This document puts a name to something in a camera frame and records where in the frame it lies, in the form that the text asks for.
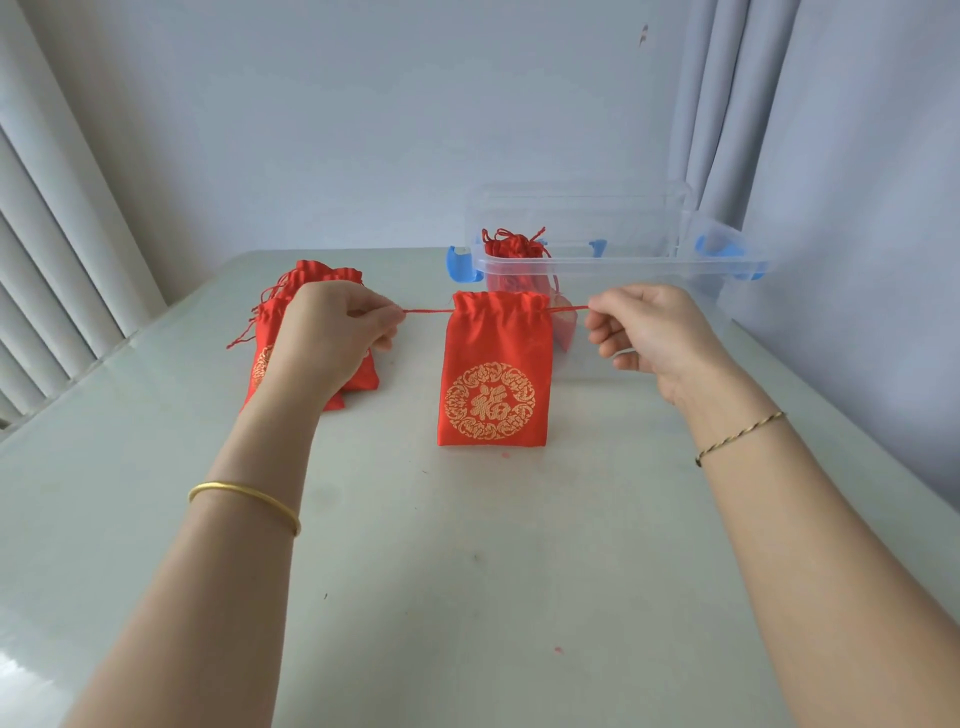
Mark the person's left hand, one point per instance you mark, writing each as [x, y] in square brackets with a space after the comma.
[322, 337]

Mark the person's right hand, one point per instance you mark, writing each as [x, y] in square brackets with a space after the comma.
[667, 330]

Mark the pile of red drawstring pouches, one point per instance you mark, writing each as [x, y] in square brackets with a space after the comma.
[262, 330]

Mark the clear plastic storage box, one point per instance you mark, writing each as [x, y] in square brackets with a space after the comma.
[637, 266]

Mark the person's left forearm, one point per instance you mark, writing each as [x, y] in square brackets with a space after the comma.
[195, 615]

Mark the person's right forearm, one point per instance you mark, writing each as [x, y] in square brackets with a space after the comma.
[825, 570]

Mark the gold bangle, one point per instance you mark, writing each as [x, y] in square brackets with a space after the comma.
[240, 491]

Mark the white vertical blinds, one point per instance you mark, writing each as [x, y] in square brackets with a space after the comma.
[60, 210]

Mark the grey curtain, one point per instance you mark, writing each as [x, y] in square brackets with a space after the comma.
[862, 112]

